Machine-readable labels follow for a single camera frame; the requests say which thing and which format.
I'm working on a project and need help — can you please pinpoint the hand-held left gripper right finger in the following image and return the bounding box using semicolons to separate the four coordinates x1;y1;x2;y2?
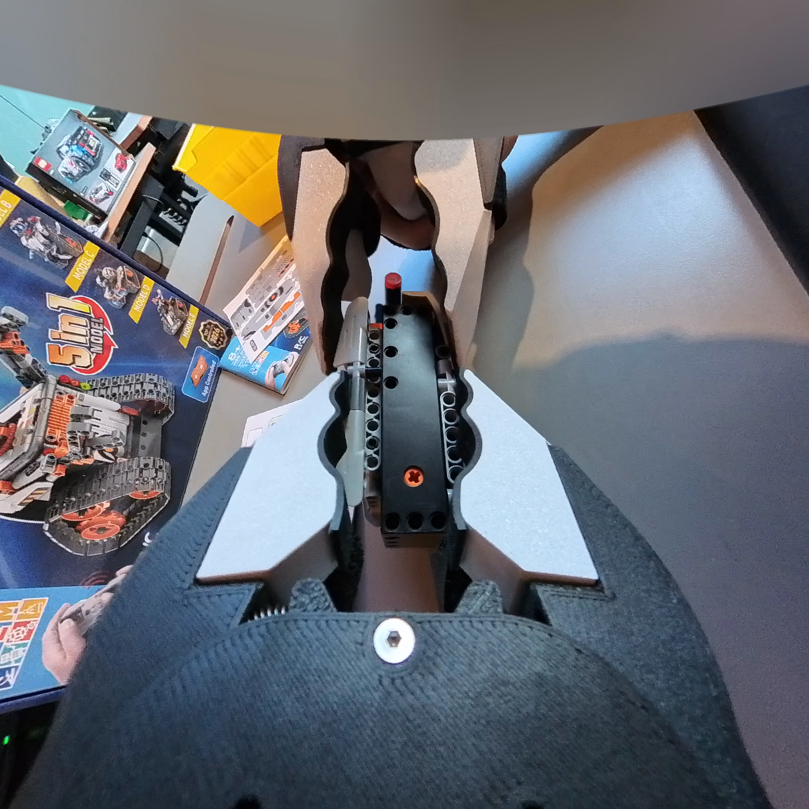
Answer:
450;370;598;585

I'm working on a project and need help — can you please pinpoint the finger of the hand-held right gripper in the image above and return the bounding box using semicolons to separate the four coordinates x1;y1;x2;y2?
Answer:
414;134;506;369
296;136;381;375

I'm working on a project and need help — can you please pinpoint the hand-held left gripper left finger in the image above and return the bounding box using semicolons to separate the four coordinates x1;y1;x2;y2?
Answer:
196;372;366;589

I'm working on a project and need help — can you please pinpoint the black grey building block assembly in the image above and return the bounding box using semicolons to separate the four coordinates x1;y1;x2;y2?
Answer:
362;273;474;551

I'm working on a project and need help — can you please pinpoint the grey desk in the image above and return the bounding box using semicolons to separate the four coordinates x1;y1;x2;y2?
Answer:
152;113;809;809

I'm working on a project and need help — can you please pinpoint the open instruction booklet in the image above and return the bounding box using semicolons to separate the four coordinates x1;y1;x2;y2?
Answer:
243;404;303;451

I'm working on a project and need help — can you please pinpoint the folded instruction booklet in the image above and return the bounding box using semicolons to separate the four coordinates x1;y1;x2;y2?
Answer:
226;237;305;350

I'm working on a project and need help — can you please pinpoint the yellow plastic bin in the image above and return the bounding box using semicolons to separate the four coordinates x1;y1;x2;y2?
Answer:
174;123;298;230

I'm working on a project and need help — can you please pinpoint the thin curved board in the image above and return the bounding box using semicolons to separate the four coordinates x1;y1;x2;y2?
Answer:
201;215;236;312

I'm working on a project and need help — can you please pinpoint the blue robot kit box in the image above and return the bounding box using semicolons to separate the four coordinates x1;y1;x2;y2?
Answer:
0;177;230;715

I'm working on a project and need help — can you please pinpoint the dark toy car box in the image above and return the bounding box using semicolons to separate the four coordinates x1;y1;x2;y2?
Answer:
25;109;138;214

